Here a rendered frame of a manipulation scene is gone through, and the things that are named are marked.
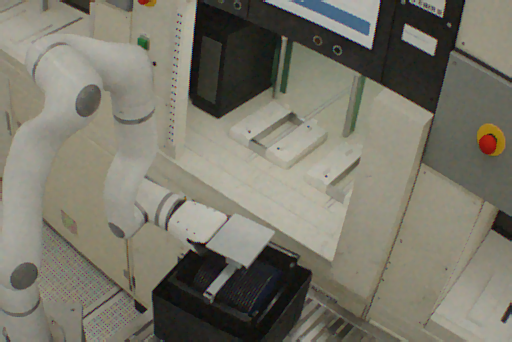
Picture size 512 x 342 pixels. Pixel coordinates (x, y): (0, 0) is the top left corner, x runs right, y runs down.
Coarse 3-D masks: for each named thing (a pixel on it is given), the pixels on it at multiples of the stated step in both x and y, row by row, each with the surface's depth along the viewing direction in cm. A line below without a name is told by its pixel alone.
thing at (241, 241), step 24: (240, 216) 148; (216, 240) 142; (240, 240) 143; (264, 240) 143; (192, 264) 153; (240, 264) 146; (288, 264) 156; (192, 288) 144; (216, 288) 142; (288, 288) 158; (192, 312) 149; (216, 312) 144; (240, 312) 140; (264, 312) 149; (240, 336) 145
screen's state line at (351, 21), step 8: (288, 0) 140; (296, 0) 139; (304, 0) 137; (312, 0) 136; (320, 0) 134; (312, 8) 137; (320, 8) 136; (328, 8) 134; (336, 8) 133; (328, 16) 135; (336, 16) 134; (344, 16) 133; (352, 16) 131; (344, 24) 134; (352, 24) 132; (360, 24) 131; (368, 24) 130; (360, 32) 132; (368, 32) 131
